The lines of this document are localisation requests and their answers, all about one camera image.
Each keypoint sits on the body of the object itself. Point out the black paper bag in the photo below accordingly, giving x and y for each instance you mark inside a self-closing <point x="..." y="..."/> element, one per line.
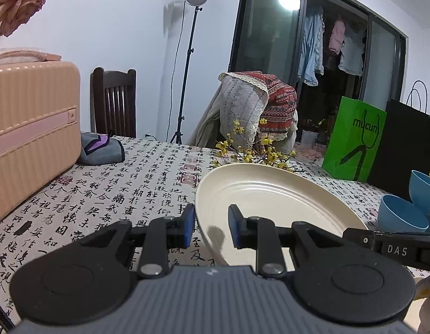
<point x="402" y="146"/>

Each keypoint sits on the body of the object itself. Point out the wall socket with plug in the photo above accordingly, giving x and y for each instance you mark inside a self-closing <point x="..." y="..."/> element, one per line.
<point x="147" y="135"/>

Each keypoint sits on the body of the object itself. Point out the yellow flower branch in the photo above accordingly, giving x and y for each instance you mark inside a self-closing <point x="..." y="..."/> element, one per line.
<point x="267" y="141"/>

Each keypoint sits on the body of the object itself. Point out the calligraphy print tablecloth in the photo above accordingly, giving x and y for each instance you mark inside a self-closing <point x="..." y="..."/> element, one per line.
<point x="131" y="188"/>

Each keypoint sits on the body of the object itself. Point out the light blue hanging shirt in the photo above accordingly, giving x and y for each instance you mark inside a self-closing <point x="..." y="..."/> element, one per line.
<point x="310" y="52"/>

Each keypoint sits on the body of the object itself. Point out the dark wooden chair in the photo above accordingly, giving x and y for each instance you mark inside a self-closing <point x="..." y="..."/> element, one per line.
<point x="112" y="101"/>

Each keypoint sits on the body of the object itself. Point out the green paper bag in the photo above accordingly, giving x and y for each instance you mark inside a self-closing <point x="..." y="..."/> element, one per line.
<point x="343" y="146"/>

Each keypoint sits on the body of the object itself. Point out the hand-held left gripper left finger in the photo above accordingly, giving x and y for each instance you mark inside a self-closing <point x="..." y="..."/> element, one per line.
<point x="187" y="228"/>

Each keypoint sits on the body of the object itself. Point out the white hanging garment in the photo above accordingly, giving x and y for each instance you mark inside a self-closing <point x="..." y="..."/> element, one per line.
<point x="352" y="55"/>

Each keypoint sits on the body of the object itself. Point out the black framed glass door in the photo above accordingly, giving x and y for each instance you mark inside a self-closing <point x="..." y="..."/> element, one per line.
<point x="267" y="24"/>

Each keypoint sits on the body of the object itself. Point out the cream plate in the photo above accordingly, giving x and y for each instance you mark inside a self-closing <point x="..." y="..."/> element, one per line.
<point x="270" y="195"/>

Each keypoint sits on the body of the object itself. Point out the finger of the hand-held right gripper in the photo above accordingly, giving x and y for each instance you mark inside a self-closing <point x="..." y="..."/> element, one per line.
<point x="357" y="238"/>

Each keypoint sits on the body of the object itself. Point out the pink ribbed suitcase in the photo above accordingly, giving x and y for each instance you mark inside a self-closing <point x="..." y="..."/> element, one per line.
<point x="30" y="111"/>

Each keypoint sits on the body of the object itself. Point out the grey purple cloth pouch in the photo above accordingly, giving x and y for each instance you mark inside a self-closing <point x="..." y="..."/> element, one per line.
<point x="103" y="153"/>

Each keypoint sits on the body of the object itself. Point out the blue bowl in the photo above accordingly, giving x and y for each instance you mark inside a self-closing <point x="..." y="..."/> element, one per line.
<point x="399" y="215"/>
<point x="425" y="188"/>

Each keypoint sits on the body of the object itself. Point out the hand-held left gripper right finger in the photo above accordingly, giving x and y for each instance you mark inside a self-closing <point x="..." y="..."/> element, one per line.
<point x="234" y="228"/>

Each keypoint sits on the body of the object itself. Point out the beige cloth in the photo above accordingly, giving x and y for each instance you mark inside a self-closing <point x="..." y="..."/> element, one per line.
<point x="209" y="125"/>

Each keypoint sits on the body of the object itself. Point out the pink hanging garment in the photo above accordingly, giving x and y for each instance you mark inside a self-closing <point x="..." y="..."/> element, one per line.
<point x="336" y="38"/>

